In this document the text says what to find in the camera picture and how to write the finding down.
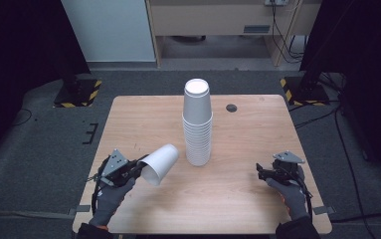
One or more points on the dark curtain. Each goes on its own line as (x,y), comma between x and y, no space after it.
(370,66)
(19,49)

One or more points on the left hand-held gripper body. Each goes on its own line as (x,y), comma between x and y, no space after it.
(116,169)

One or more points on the stack of white paper cups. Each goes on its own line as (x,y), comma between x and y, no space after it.
(197,132)

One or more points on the grey tape strip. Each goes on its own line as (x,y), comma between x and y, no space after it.
(324,209)
(80,209)

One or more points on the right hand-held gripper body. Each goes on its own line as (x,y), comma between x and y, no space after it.
(287,172)

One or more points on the dark round table grommet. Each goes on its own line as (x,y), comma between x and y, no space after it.
(231,108)

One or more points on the person's right hand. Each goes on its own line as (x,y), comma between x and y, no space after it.
(294,199)

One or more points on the person's left hand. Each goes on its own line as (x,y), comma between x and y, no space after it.
(108,202)

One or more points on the grey desk label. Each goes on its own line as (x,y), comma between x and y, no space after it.
(256,29)

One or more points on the white power strip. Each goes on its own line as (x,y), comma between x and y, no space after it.
(276,2)

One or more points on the black stand with striped base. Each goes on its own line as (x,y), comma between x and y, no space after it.
(305,91)
(78,94)

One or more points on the white cabinet panel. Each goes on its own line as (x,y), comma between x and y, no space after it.
(111,30)

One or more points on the light wooden desk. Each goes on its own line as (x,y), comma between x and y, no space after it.
(211,18)

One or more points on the single white paper cup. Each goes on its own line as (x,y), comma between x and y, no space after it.
(161,161)

